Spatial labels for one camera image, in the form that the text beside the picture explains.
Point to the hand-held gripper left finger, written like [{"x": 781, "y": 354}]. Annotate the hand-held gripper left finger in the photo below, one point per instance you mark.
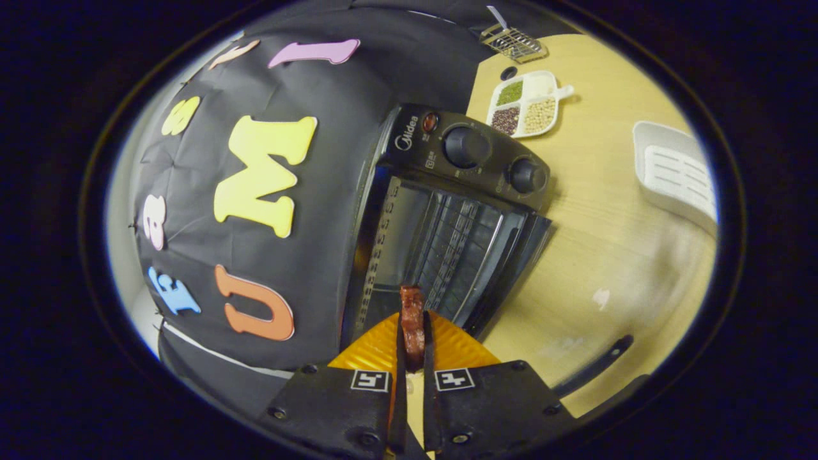
[{"x": 401, "y": 396}]

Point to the white divided dish with beans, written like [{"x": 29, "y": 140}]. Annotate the white divided dish with beans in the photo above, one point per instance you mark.
[{"x": 540, "y": 115}]

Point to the metal spoon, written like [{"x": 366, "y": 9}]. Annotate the metal spoon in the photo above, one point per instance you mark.
[{"x": 496, "y": 16}]

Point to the red raw steak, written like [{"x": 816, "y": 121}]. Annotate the red raw steak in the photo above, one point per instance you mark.
[{"x": 412, "y": 319}]

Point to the white rectangular plastic tray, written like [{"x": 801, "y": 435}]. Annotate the white rectangular plastic tray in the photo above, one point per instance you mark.
[{"x": 671, "y": 172}]

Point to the small black round cap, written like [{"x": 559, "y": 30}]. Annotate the small black round cap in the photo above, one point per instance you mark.
[{"x": 509, "y": 73}]

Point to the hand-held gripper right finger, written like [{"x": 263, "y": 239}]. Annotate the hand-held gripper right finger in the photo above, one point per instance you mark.
[{"x": 428, "y": 402}]

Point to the black toaster oven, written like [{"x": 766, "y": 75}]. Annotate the black toaster oven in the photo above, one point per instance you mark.
[{"x": 466, "y": 147}]

